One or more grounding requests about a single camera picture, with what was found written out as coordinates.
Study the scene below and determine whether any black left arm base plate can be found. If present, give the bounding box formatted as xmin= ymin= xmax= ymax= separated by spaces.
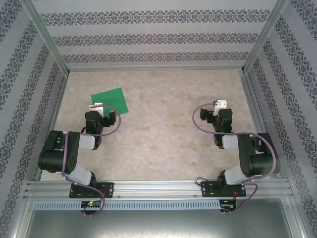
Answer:
xmin=69 ymin=182 xmax=115 ymax=199

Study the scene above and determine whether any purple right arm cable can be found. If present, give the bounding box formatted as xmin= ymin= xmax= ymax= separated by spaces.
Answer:
xmin=193 ymin=103 xmax=277 ymax=214

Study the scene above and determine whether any aluminium side rail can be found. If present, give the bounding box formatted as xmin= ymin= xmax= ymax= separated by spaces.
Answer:
xmin=33 ymin=73 xmax=71 ymax=181
xmin=239 ymin=71 xmax=282 ymax=179

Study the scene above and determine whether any green paper sheet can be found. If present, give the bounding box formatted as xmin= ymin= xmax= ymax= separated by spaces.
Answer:
xmin=90 ymin=87 xmax=130 ymax=116

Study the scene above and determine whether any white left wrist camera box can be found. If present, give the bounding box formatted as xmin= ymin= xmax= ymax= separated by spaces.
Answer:
xmin=88 ymin=102 xmax=105 ymax=112

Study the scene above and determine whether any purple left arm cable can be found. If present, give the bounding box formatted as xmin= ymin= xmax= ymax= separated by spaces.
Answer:
xmin=61 ymin=105 xmax=122 ymax=218

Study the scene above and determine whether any grey slotted cable duct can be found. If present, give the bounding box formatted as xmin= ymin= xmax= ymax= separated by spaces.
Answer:
xmin=33 ymin=200 xmax=221 ymax=210

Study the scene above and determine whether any grey metal sheet panel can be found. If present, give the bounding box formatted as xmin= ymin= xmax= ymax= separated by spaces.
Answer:
xmin=26 ymin=209 xmax=294 ymax=238

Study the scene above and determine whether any aluminium frame leg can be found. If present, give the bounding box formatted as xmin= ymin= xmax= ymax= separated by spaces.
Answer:
xmin=282 ymin=197 xmax=309 ymax=238
xmin=9 ymin=195 xmax=35 ymax=238

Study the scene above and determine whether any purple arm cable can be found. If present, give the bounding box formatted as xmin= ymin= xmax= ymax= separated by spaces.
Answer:
xmin=61 ymin=105 xmax=122 ymax=218
xmin=193 ymin=103 xmax=277 ymax=214

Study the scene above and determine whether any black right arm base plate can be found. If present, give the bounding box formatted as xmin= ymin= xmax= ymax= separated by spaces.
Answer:
xmin=201 ymin=180 xmax=247 ymax=198

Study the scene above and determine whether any aluminium mounting rail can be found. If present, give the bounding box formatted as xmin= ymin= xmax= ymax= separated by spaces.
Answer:
xmin=23 ymin=180 xmax=294 ymax=199

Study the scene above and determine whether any aluminium frame post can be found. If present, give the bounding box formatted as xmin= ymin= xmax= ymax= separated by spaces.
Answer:
xmin=239 ymin=0 xmax=292 ymax=75
xmin=21 ymin=0 xmax=71 ymax=76

